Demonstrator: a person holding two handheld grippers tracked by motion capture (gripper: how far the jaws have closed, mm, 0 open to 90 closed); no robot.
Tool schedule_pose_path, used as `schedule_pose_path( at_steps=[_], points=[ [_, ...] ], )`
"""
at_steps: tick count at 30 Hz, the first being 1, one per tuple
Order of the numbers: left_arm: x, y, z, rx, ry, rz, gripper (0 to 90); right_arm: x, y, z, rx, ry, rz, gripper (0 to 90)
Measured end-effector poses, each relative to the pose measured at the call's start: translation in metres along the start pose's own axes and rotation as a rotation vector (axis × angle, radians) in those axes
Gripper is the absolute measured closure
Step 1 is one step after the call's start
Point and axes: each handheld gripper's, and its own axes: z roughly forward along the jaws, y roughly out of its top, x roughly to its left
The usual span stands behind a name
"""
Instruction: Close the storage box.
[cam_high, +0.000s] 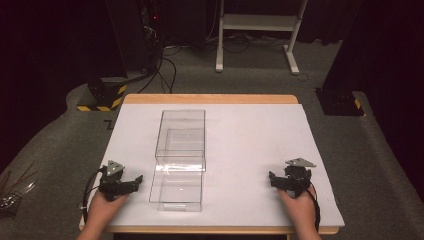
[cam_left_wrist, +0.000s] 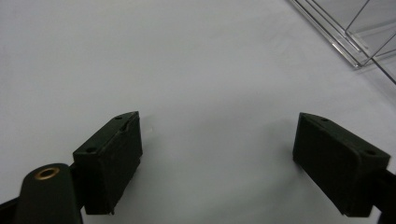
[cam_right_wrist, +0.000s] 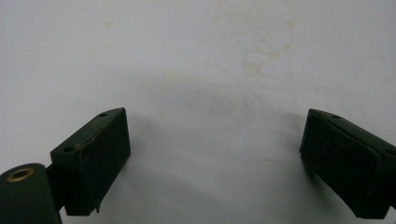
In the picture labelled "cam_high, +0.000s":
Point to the person's left hand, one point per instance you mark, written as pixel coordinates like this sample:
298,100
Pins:
106,208

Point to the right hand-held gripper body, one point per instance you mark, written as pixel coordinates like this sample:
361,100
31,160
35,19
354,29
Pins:
296,176

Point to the clear plastic drawer case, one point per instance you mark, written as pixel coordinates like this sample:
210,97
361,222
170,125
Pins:
181,133

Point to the wooden table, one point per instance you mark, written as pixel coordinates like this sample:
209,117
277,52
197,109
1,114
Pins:
210,98

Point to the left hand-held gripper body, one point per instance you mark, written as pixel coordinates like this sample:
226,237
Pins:
111,181

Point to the white metal stand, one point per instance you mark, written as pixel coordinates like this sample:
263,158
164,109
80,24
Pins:
258,22

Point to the person's right hand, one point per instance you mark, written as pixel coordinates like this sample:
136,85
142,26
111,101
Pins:
298,208

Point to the metal tripod legs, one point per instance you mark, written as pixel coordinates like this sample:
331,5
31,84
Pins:
15,196

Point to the dark equipment rack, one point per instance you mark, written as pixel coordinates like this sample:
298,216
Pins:
150,30

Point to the white table sheet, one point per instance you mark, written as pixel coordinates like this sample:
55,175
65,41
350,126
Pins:
253,150

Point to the black yellow striped stand base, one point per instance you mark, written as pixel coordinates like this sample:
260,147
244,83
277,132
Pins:
106,95

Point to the clear plastic drawer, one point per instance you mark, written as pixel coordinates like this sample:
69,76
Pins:
176,191

